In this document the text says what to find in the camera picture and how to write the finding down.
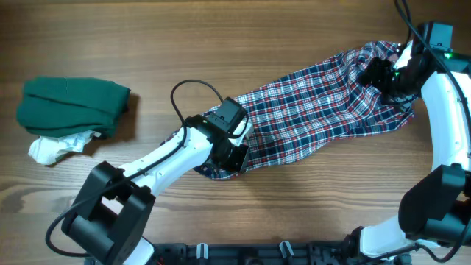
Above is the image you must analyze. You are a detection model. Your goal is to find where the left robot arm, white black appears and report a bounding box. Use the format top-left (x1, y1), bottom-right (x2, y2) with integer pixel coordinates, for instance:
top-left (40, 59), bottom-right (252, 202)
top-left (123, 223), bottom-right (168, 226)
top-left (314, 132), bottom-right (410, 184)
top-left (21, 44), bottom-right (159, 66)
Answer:
top-left (57, 113), bottom-right (253, 264)

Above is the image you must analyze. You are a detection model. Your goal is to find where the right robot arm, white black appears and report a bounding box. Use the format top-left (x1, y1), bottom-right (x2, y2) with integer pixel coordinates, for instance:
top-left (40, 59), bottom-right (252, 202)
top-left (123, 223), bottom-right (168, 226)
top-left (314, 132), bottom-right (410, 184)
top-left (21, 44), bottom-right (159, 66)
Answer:
top-left (344, 21), bottom-right (470, 264)

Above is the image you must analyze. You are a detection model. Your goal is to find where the folded dark green garment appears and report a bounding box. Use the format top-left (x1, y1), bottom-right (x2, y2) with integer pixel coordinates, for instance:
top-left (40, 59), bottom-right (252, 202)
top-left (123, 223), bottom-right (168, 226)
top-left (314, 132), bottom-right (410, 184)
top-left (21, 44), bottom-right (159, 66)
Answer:
top-left (16, 77), bottom-right (130, 138)

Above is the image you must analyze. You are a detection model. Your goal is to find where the crumpled white cloth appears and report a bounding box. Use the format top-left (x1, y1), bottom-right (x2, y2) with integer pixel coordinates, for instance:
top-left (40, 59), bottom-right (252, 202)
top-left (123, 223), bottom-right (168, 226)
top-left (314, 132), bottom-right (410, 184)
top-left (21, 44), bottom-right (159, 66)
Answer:
top-left (28, 130), bottom-right (102, 166)

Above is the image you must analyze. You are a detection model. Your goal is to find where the plaid shirt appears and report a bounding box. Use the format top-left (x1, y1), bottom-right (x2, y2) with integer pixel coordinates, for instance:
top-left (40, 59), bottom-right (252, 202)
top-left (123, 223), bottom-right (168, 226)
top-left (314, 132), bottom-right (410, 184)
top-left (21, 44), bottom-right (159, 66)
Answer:
top-left (161, 40), bottom-right (415, 181)

